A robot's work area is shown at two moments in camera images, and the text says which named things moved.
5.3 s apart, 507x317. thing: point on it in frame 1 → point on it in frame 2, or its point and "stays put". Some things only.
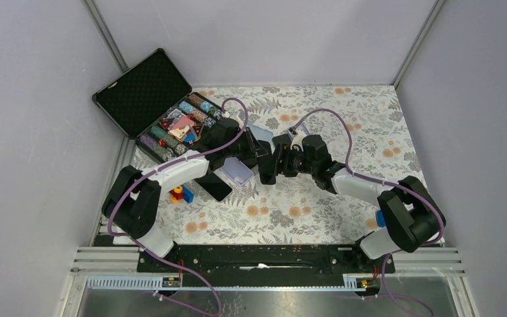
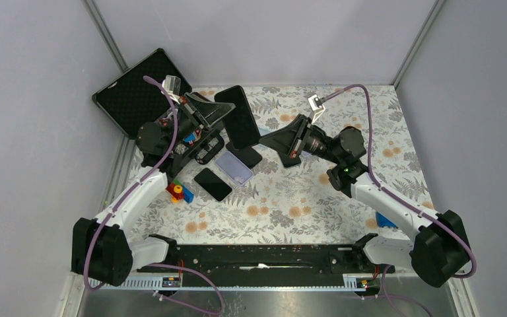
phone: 214,186 stays put
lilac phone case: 237,170 stays put
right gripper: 288,152 → 290,139
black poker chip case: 152,104 stays put
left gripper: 253,148 → 204,113
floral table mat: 304,165 stays put
